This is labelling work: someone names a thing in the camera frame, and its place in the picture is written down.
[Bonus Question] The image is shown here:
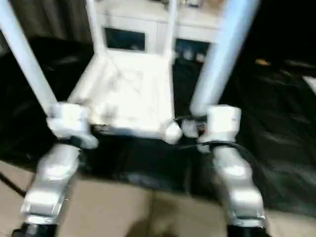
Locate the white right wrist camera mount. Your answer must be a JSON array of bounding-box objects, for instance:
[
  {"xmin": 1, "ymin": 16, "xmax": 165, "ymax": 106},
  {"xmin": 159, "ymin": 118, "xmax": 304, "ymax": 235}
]
[{"xmin": 198, "ymin": 105, "xmax": 242, "ymax": 153}]

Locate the flat white board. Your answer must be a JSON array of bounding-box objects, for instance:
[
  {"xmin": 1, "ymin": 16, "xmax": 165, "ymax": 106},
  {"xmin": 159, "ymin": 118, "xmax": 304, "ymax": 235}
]
[{"xmin": 303, "ymin": 76, "xmax": 316, "ymax": 91}]

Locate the black work mat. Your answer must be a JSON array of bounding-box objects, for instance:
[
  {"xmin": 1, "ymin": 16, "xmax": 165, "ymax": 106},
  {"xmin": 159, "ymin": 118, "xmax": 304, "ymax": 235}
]
[{"xmin": 0, "ymin": 37, "xmax": 316, "ymax": 218}]

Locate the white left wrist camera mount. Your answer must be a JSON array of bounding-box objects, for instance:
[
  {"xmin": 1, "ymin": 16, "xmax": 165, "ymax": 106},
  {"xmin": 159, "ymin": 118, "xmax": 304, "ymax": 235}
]
[{"xmin": 46, "ymin": 102, "xmax": 100, "ymax": 151}]

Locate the grey curtain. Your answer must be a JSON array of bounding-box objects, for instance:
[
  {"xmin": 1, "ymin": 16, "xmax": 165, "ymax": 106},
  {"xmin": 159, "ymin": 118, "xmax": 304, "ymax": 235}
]
[{"xmin": 9, "ymin": 0, "xmax": 92, "ymax": 44}]

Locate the white plastic table top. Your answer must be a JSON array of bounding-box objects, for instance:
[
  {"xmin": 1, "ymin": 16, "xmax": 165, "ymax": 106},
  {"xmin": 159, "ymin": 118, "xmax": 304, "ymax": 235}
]
[{"xmin": 66, "ymin": 48, "xmax": 184, "ymax": 144}]

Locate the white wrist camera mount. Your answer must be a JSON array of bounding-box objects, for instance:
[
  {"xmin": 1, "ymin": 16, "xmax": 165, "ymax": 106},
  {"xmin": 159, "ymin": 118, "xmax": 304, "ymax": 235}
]
[
  {"xmin": 46, "ymin": 102, "xmax": 100, "ymax": 151},
  {"xmin": 198, "ymin": 105, "xmax": 242, "ymax": 153}
]

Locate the white cabinet with openings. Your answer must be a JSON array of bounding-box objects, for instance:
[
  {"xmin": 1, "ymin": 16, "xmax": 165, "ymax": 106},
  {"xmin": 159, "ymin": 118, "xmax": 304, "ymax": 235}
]
[{"xmin": 93, "ymin": 0, "xmax": 223, "ymax": 59}]

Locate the black folding stand leg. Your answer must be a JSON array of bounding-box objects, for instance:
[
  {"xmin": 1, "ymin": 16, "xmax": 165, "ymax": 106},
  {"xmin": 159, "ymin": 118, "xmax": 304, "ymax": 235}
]
[{"xmin": 0, "ymin": 171, "xmax": 27, "ymax": 197}]

